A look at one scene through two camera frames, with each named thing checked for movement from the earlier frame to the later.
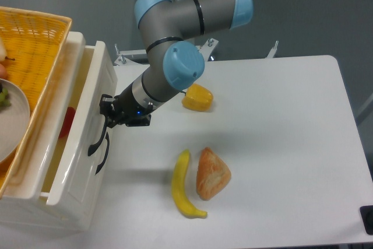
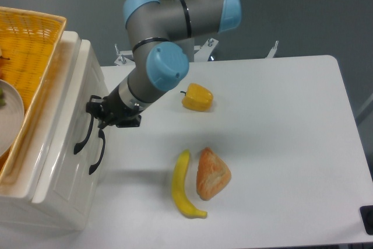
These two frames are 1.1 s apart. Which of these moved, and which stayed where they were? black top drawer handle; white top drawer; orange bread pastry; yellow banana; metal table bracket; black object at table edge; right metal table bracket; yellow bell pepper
Moved: black top drawer handle; white top drawer
Stayed: metal table bracket; yellow banana; orange bread pastry; right metal table bracket; black object at table edge; yellow bell pepper
